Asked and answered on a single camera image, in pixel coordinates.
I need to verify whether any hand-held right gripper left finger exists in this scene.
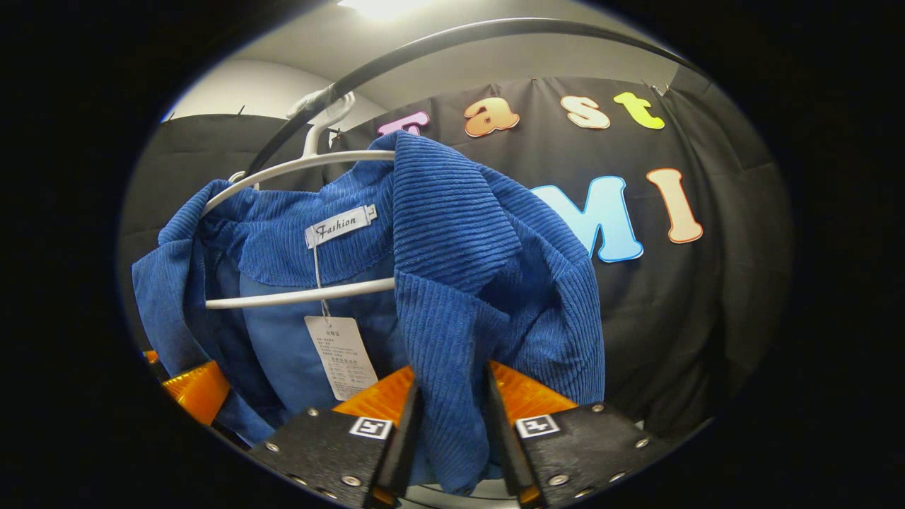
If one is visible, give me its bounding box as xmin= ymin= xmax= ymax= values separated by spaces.
xmin=246 ymin=364 xmax=425 ymax=509

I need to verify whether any blue corduroy jacket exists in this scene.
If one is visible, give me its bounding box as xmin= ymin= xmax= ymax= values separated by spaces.
xmin=132 ymin=131 xmax=607 ymax=496

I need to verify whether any black metal clothes rack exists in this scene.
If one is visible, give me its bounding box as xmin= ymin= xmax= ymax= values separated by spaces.
xmin=244 ymin=18 xmax=704 ymax=177

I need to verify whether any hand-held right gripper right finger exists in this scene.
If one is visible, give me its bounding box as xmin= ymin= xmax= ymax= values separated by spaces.
xmin=485 ymin=359 xmax=665 ymax=509

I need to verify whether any black backdrop cloth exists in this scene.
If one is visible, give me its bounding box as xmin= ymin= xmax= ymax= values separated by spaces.
xmin=117 ymin=74 xmax=793 ymax=439

